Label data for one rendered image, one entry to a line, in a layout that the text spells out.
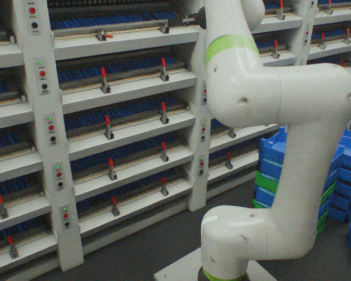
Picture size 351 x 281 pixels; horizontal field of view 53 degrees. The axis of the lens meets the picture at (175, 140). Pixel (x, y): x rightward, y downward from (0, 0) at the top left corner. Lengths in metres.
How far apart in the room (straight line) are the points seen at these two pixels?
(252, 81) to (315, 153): 0.21
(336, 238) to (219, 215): 1.08
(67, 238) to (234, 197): 0.95
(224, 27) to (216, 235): 0.48
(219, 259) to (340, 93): 0.50
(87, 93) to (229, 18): 0.69
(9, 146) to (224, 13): 0.88
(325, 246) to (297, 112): 1.24
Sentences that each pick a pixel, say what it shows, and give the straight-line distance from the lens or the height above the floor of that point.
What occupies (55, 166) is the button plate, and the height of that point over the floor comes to 0.51.
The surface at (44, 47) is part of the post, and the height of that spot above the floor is 0.94.
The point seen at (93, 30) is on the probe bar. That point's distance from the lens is 1.32.
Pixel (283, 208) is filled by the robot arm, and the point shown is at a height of 0.67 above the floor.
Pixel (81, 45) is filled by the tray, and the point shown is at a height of 0.93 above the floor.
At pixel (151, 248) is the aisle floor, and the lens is 1.70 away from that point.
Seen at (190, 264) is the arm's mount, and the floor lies 0.36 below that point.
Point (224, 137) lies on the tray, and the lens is 1.85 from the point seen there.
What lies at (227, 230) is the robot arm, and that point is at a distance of 0.89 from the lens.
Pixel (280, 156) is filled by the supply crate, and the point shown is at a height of 0.43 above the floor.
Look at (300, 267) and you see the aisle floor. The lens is 1.71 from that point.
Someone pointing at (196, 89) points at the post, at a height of 0.68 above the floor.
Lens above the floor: 1.17
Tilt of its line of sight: 27 degrees down
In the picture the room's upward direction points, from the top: 1 degrees clockwise
